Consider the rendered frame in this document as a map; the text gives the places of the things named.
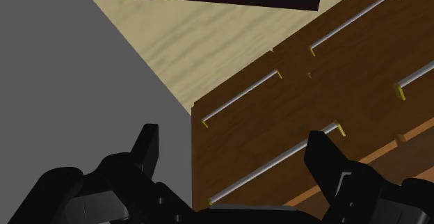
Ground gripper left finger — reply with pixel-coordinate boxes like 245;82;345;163
7;123;195;224

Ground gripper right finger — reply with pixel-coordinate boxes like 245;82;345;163
303;130;434;224

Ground brown wooden chest of drawers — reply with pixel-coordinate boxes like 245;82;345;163
191;0;434;224

